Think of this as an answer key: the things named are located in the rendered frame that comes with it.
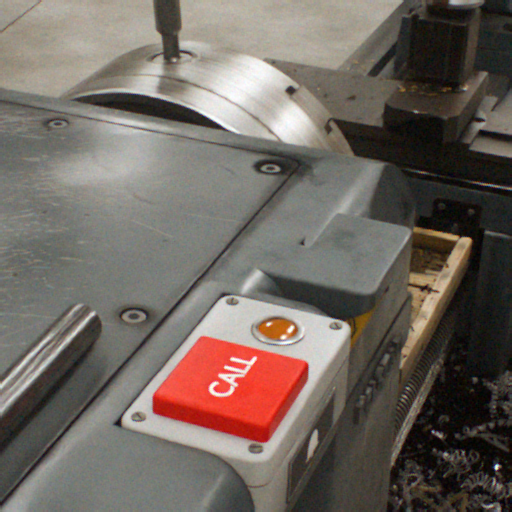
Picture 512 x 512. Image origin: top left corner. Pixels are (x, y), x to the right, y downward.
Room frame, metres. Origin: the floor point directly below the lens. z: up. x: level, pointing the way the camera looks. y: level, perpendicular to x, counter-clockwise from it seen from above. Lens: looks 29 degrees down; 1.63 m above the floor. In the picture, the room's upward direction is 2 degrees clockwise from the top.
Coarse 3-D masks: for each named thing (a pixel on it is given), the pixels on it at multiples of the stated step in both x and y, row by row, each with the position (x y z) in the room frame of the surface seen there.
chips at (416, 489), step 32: (448, 384) 1.60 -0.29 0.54; (480, 384) 1.60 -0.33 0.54; (448, 416) 1.52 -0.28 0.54; (480, 416) 1.52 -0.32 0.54; (416, 448) 1.44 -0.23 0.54; (448, 448) 1.45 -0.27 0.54; (480, 448) 1.45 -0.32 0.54; (416, 480) 1.29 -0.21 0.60; (448, 480) 1.38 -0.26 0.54; (480, 480) 1.38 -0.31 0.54
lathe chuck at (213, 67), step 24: (144, 48) 1.09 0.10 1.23; (192, 48) 1.06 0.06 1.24; (216, 48) 1.07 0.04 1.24; (96, 72) 1.06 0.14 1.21; (120, 72) 1.02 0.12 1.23; (144, 72) 1.01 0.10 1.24; (168, 72) 1.01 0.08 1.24; (192, 72) 1.01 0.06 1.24; (216, 72) 1.02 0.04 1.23; (240, 72) 1.03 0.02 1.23; (264, 72) 1.04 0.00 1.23; (240, 96) 0.99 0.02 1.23; (264, 96) 1.01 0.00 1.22; (288, 96) 1.02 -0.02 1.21; (264, 120) 0.97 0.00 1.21; (288, 120) 0.99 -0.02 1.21; (312, 144) 0.99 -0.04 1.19; (336, 144) 1.02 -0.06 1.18
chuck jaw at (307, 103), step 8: (304, 88) 1.09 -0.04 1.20; (296, 96) 1.04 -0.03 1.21; (304, 96) 1.08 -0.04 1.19; (312, 96) 1.09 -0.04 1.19; (296, 104) 1.03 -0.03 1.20; (304, 104) 1.04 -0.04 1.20; (312, 104) 1.08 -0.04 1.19; (320, 104) 1.09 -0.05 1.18; (304, 112) 1.03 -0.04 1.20; (312, 112) 1.04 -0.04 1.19; (320, 112) 1.07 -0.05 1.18; (328, 112) 1.08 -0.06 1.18; (312, 120) 1.03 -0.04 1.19; (320, 120) 1.04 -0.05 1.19; (320, 128) 1.03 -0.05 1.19
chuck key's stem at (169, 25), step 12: (156, 0) 1.04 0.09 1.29; (168, 0) 1.04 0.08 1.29; (156, 12) 1.04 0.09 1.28; (168, 12) 1.04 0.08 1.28; (180, 12) 1.04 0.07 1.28; (156, 24) 1.04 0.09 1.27; (168, 24) 1.03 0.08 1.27; (180, 24) 1.04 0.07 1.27; (168, 36) 1.04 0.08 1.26; (168, 48) 1.04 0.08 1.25; (168, 60) 1.04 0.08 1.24
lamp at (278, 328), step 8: (272, 320) 0.60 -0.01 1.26; (280, 320) 0.60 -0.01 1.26; (264, 328) 0.59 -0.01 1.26; (272, 328) 0.59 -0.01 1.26; (280, 328) 0.59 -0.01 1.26; (288, 328) 0.59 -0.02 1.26; (296, 328) 0.59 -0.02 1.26; (272, 336) 0.59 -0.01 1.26; (280, 336) 0.59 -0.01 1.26; (288, 336) 0.59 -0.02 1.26
